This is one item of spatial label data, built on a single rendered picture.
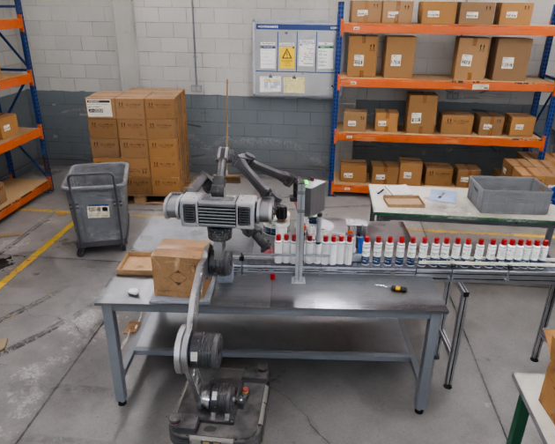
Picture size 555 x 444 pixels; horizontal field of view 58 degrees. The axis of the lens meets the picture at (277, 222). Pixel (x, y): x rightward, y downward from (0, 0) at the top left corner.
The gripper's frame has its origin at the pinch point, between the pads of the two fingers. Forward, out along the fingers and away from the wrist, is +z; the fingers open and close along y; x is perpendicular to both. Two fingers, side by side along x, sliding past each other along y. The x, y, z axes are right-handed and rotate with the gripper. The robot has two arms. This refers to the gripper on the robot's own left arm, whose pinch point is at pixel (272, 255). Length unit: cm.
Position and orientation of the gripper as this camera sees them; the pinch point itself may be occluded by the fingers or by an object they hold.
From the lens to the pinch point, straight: 333.4
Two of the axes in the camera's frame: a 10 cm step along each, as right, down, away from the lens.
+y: 0.3, -4.0, 9.2
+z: 6.1, 7.3, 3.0
